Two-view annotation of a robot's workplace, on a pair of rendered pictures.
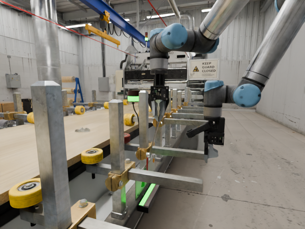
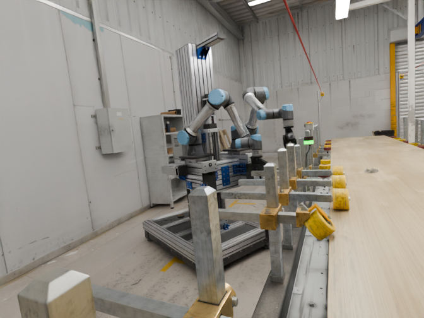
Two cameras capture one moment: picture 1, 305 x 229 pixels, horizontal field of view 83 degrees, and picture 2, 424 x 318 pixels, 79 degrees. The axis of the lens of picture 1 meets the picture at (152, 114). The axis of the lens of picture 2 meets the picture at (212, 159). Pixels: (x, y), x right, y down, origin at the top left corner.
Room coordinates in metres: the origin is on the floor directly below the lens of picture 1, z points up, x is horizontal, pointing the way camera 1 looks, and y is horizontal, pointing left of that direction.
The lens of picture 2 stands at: (2.63, -0.36, 1.25)
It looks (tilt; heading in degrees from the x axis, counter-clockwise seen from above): 7 degrees down; 187
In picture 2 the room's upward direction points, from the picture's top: 5 degrees counter-clockwise
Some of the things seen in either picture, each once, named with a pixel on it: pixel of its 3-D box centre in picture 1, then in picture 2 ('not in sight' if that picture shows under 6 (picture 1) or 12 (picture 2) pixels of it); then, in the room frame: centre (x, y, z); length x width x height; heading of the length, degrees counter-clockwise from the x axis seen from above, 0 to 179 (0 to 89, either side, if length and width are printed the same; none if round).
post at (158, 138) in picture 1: (158, 133); (299, 183); (1.04, -0.04, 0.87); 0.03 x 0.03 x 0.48; 72
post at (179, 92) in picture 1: (179, 114); (274, 230); (1.75, -0.27, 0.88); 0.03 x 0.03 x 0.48; 72
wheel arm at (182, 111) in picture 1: (178, 110); (276, 195); (1.54, -0.24, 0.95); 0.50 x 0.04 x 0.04; 72
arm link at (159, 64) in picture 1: (159, 65); (288, 123); (0.73, -0.03, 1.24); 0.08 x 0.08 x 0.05
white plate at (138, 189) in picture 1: (146, 173); not in sight; (0.76, 0.03, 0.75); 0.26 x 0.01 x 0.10; 162
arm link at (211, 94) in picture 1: (214, 93); (255, 142); (0.74, -0.26, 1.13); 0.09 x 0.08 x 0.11; 71
